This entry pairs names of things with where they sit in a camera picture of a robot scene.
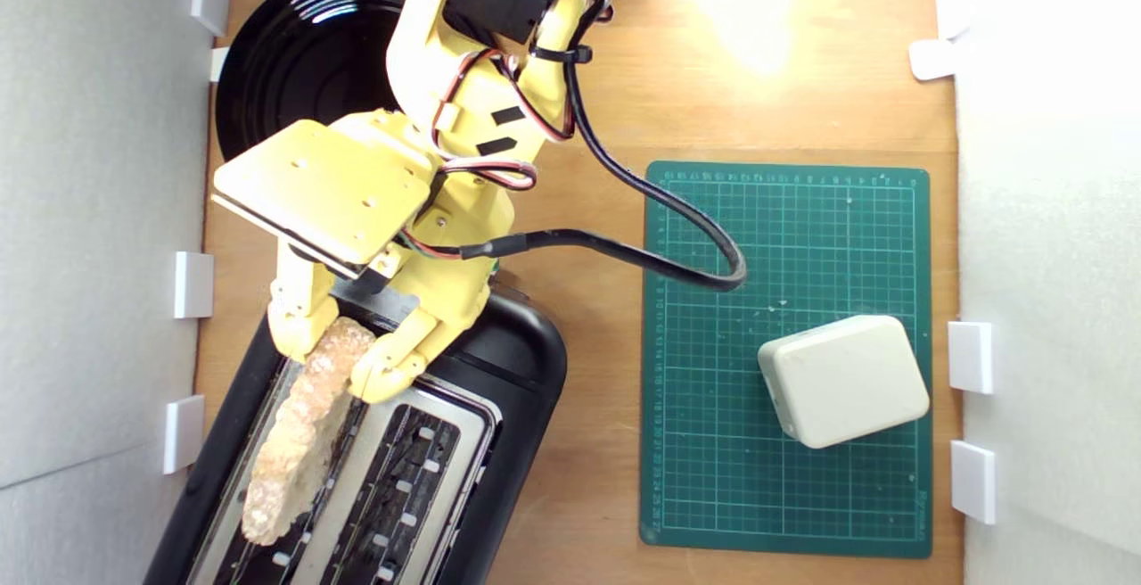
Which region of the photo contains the brown bread slice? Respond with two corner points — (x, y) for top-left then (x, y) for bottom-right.
(241, 316), (377, 547)

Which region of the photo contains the black two-slot toaster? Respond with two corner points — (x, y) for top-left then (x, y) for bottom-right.
(143, 286), (569, 585)

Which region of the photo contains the black round plate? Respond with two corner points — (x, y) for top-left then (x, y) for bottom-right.
(215, 0), (416, 162)

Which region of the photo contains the green cutting mat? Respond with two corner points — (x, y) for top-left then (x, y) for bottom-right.
(639, 161), (933, 559)

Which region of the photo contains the white rounded block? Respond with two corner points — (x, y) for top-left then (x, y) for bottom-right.
(757, 315), (931, 450)

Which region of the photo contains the black camera cable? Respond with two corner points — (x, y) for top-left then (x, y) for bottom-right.
(459, 0), (748, 293)

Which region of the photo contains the yellow wrist camera mount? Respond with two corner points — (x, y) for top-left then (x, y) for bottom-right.
(212, 119), (439, 278)

